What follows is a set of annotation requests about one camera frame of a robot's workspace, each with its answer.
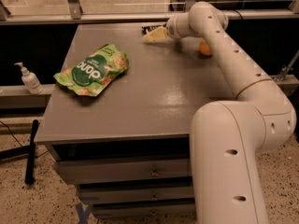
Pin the white pump bottle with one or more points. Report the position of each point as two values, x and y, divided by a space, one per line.
30 80

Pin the bottom grey drawer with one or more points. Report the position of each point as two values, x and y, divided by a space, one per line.
144 209

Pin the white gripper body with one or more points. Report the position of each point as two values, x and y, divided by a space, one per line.
173 29

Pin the grey drawer cabinet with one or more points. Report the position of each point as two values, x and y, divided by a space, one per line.
145 111

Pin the green chip bag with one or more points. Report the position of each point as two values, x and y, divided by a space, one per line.
94 73

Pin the black stand leg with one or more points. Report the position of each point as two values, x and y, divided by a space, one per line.
29 151

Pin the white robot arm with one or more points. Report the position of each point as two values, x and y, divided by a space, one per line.
225 135

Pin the top grey drawer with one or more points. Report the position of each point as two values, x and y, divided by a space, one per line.
122 169

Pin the middle grey drawer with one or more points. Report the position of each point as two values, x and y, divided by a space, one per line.
134 195

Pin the metal railing frame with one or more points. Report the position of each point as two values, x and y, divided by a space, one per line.
86 11

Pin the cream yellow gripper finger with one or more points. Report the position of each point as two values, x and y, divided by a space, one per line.
157 35

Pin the orange fruit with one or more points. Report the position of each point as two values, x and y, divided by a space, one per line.
204 48

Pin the grey drawer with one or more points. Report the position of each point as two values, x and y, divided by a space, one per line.
144 209
134 195
122 169

